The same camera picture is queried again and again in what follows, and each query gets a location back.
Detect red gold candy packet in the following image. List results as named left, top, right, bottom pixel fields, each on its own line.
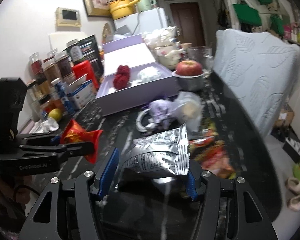
left=60, top=119, right=103, bottom=164

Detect colourful shrimp snack bag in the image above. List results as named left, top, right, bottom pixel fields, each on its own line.
left=189, top=118, right=236, bottom=179

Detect silver foil snack bag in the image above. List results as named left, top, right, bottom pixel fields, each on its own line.
left=122, top=124, right=190, bottom=179

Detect white charging cable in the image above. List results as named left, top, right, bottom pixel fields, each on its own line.
left=135, top=108, right=158, bottom=134

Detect clear zip plastic bag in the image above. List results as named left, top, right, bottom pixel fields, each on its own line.
left=171, top=91, right=203, bottom=132

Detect purple satin sachet with tassel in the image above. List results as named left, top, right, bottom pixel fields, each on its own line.
left=149, top=99, right=175, bottom=129

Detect red fluffy soft toy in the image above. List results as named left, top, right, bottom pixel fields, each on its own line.
left=113, top=65, right=130, bottom=90

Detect yellow lemon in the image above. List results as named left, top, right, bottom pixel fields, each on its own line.
left=48, top=108, right=63, bottom=122

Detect blue white medicine box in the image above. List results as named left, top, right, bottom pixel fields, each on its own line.
left=66, top=74, right=96, bottom=111

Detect red plastic container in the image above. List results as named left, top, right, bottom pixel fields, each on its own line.
left=72, top=60, right=100, bottom=90

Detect dark jar white lid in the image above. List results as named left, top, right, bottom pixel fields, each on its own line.
left=66, top=39, right=84, bottom=65

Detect black snack pouch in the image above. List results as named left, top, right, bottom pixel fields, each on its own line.
left=64, top=35, right=104, bottom=79

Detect lavender open gift box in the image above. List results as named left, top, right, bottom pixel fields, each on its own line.
left=96, top=35, right=180, bottom=116

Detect small metal bowl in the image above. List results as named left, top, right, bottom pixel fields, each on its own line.
left=172, top=71, right=206, bottom=92

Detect pink fuzzy slippers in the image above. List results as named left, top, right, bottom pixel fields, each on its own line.
left=285, top=177, right=300, bottom=212

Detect red apple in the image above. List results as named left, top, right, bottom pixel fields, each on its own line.
left=175, top=60, right=203, bottom=76

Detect glass mug with stirrer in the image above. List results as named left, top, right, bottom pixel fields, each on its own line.
left=187, top=46, right=214, bottom=74

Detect yellow pot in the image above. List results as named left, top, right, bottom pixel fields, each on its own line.
left=109, top=0, right=141, bottom=20

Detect white refrigerator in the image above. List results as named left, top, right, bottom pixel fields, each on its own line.
left=113, top=8, right=168, bottom=40

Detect light green kettle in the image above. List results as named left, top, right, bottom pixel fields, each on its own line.
left=136, top=0, right=157, bottom=12

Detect brown entrance door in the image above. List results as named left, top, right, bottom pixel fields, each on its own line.
left=170, top=2, right=205, bottom=47

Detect green tote bag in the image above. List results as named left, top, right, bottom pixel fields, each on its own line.
left=232, top=0, right=262, bottom=27

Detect wall intercom panel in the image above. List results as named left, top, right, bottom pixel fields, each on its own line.
left=56, top=7, right=81, bottom=28

